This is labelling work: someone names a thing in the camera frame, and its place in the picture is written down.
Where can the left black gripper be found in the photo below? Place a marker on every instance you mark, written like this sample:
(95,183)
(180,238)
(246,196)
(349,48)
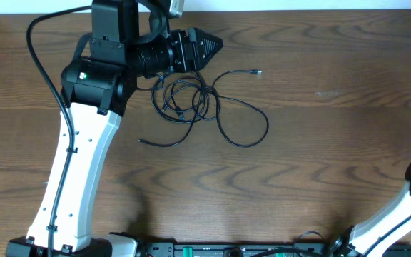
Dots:
(184,50)

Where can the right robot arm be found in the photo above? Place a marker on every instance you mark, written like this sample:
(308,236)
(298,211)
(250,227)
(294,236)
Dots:
(375,235)

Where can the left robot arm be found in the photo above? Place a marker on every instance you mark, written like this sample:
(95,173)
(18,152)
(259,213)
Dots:
(96,87)

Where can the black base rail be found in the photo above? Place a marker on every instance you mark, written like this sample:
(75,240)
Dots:
(169,249)

